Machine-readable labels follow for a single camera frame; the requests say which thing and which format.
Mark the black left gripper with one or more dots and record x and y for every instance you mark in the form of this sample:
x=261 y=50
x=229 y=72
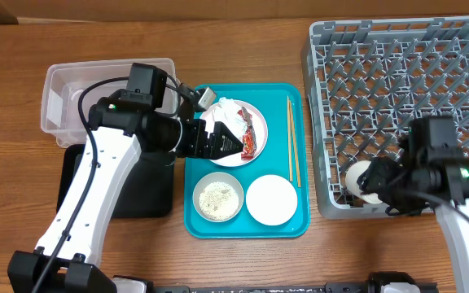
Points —
x=198 y=146

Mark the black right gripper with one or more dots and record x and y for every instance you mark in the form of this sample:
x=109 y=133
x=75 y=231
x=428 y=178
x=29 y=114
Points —
x=374 y=181

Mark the red snack wrapper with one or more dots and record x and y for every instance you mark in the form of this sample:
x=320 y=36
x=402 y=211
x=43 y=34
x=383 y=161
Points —
x=249 y=137

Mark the white napkin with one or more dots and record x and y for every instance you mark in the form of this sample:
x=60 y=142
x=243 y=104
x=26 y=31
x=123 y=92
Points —
x=227 y=112

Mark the grey bowl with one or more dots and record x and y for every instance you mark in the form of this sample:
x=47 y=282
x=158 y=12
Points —
x=212 y=177

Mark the white plastic cup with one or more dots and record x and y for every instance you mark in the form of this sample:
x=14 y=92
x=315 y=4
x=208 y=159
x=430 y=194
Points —
x=353 y=182

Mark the pile of rice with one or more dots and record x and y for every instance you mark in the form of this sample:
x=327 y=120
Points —
x=218 y=201

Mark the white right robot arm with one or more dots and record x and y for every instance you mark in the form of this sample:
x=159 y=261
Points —
x=432 y=173

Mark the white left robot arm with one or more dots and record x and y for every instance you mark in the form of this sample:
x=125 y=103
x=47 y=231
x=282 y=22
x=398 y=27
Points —
x=119 y=129

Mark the grey dishwasher rack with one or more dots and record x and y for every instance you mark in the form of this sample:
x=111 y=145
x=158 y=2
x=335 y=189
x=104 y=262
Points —
x=365 y=81

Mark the pink plate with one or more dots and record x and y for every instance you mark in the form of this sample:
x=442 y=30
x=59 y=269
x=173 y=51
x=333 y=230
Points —
x=260 y=128

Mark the wooden chopstick left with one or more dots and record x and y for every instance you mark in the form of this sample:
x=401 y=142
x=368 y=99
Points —
x=289 y=140

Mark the wooden chopstick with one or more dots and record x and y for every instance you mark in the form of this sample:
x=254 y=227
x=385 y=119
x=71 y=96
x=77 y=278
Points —
x=294 y=150
x=289 y=140

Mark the teal plastic tray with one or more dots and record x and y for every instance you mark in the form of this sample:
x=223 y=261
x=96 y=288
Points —
x=270 y=100

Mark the pink bowl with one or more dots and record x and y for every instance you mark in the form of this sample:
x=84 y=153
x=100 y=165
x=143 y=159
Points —
x=271 y=200

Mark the wooden chopstick right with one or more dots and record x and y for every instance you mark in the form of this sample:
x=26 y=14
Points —
x=294 y=150

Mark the black tray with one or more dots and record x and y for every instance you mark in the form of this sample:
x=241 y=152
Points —
x=147 y=191

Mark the clear plastic bin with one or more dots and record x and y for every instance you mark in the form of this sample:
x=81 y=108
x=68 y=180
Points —
x=64 y=84

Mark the black rail at bottom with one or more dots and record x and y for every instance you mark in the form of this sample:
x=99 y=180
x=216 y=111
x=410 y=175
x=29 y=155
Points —
x=379 y=282

